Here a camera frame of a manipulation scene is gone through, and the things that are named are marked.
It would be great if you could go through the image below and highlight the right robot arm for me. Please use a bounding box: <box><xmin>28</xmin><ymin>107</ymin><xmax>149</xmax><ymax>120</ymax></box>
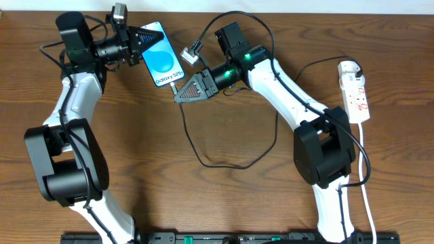
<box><xmin>174</xmin><ymin>22</ymin><xmax>355</xmax><ymax>243</ymax></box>

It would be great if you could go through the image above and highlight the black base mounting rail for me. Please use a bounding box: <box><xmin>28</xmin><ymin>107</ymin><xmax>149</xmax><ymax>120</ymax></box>
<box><xmin>60</xmin><ymin>232</ymin><xmax>401</xmax><ymax>244</ymax></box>

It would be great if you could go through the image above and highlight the white power strip cord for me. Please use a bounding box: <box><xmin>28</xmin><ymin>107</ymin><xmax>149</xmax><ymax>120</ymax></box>
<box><xmin>357</xmin><ymin>122</ymin><xmax>378</xmax><ymax>244</ymax></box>

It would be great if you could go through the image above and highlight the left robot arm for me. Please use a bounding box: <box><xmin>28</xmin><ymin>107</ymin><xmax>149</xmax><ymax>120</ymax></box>
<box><xmin>24</xmin><ymin>12</ymin><xmax>163</xmax><ymax>243</ymax></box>

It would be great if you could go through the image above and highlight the white USB charger adapter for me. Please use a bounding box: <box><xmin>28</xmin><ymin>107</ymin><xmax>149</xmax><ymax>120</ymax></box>
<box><xmin>338</xmin><ymin>60</ymin><xmax>363</xmax><ymax>78</ymax></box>

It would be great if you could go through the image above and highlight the black USB charging cable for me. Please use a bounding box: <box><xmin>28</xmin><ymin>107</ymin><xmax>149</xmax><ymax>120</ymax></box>
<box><xmin>170</xmin><ymin>56</ymin><xmax>363</xmax><ymax>170</ymax></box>

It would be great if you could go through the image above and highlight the white power strip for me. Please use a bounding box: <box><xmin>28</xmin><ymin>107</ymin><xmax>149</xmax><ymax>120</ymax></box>
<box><xmin>339</xmin><ymin>73</ymin><xmax>370</xmax><ymax>124</ymax></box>

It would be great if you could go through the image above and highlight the blue screen Galaxy smartphone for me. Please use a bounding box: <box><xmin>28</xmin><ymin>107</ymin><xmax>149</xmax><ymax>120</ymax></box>
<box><xmin>141</xmin><ymin>22</ymin><xmax>185</xmax><ymax>87</ymax></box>

